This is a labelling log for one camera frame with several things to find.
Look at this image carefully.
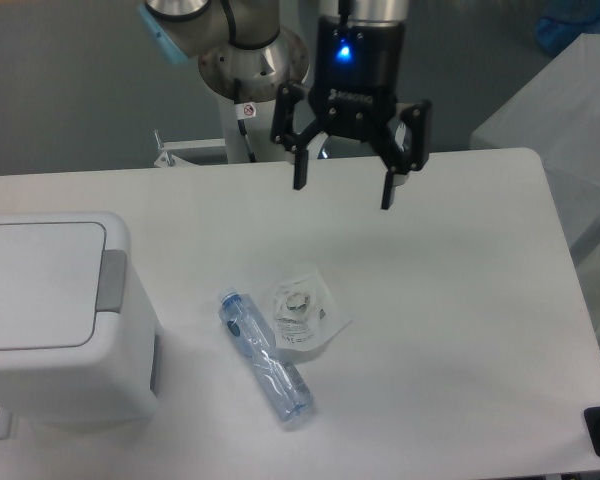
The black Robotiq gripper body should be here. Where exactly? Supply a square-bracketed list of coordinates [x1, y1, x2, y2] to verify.
[308, 16, 405, 141]

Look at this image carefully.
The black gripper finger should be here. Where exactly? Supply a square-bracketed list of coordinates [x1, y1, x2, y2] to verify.
[270, 81, 330, 190]
[372, 100, 433, 210]

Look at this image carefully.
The white push-lid trash can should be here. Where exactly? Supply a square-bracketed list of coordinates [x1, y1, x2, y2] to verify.
[0, 212, 162, 423]

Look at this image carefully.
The white covered side table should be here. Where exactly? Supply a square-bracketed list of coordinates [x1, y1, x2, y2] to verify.
[470, 34, 600, 346]

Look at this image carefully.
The blue object top right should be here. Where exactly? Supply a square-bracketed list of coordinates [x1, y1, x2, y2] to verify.
[534, 12, 600, 57]

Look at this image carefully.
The clear plastic wrapper bag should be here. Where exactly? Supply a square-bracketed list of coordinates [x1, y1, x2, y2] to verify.
[268, 263, 351, 354]

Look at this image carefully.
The clear plastic water bottle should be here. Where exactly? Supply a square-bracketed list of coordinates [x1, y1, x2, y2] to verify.
[218, 289, 314, 422]

